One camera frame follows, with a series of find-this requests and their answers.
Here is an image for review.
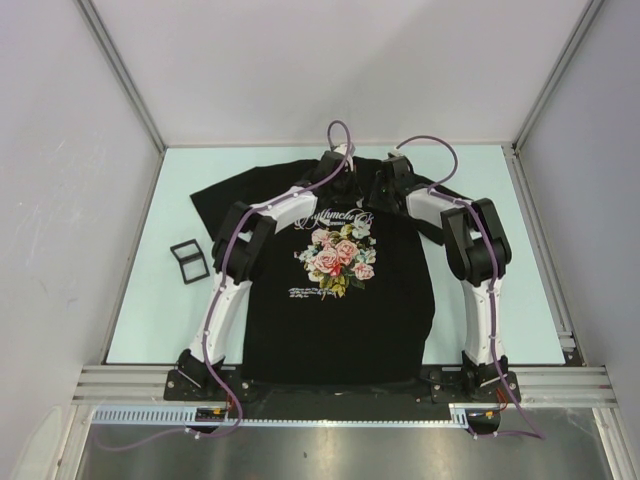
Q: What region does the aluminium front rail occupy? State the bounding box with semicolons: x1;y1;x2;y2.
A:
72;365;618;408

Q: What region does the black rectangular frame left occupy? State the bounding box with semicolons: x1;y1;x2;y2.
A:
169;239;210;285

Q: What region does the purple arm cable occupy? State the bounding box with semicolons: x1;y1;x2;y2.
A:
392;134;546;441
93;120;355;448

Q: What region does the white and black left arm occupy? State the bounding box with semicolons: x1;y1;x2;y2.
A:
165;144;353;401

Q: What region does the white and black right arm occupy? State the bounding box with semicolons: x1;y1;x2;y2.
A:
371;155;514;401

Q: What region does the white slotted cable duct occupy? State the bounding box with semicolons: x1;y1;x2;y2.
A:
93;405;468;429

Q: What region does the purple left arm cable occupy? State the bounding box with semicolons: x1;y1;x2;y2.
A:
93;120;355;448

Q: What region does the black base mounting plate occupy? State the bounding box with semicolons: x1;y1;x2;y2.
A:
163;365;521;404

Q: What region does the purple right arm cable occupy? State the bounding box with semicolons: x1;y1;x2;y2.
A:
392;134;546;441

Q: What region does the black floral print t-shirt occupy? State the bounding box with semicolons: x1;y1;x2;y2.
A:
189;157;469;387

